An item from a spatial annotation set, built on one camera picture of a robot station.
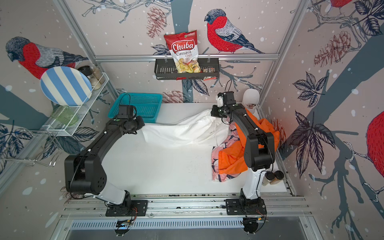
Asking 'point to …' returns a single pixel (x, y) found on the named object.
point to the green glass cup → (64, 113)
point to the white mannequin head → (251, 97)
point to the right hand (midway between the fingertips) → (211, 110)
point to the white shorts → (205, 130)
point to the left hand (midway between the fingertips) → (144, 119)
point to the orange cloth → (231, 157)
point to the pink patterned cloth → (234, 137)
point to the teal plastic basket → (147, 105)
